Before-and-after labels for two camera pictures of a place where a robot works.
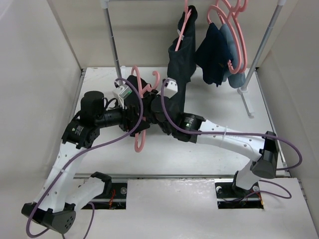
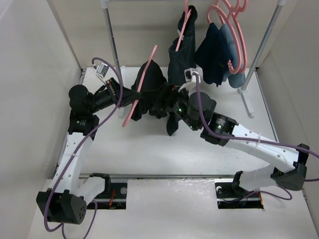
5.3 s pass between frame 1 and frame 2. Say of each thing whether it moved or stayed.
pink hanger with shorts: stayed
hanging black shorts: stayed
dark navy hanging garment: stayed
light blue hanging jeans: stayed
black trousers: moved
